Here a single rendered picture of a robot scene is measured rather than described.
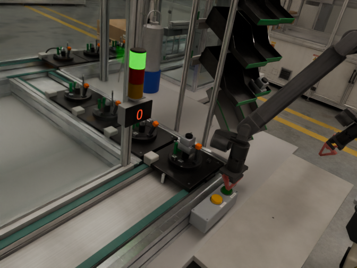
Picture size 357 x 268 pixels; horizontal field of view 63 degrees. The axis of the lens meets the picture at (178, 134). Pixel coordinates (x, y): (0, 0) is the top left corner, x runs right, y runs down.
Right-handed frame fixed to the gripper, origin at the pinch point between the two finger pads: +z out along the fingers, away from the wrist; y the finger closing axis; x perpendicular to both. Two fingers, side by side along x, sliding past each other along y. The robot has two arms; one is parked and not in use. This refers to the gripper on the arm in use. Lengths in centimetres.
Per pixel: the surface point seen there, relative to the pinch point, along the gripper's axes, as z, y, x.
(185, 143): -8.5, 0.7, -21.7
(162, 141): 1.0, -5.0, -37.3
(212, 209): 2.1, 11.6, 1.4
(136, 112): -22.9, 19.0, -30.9
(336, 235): 97, -135, 45
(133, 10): -54, 19, -35
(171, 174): 1.1, 9.0, -19.6
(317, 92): 75, -412, -60
